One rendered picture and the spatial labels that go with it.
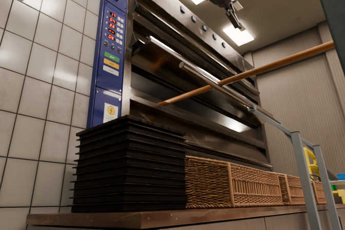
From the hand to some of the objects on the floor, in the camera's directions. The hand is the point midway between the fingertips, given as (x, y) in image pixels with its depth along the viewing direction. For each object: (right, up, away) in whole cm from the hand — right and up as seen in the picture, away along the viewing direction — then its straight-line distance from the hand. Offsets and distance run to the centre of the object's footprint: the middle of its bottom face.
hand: (241, 18), depth 132 cm
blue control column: (-136, -165, +1) cm, 214 cm away
